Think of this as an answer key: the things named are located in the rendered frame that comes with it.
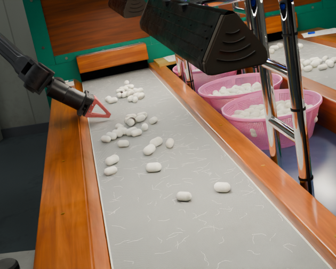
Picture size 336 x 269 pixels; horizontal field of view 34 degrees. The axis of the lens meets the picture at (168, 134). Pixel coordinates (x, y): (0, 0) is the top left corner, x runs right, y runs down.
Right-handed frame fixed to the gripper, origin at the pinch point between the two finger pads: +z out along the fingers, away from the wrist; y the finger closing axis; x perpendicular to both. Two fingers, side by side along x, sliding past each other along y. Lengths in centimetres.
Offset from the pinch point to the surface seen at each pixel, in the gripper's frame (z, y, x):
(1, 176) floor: -10, 196, 106
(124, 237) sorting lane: -2, -81, 3
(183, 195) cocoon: 7, -72, -6
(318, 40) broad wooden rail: 71, 45, -58
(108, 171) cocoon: -2.8, -49.3, 2.5
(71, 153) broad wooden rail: -9.6, -33.9, 6.6
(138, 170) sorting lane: 3, -50, -1
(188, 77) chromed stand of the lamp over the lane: 21.4, 15.0, -21.3
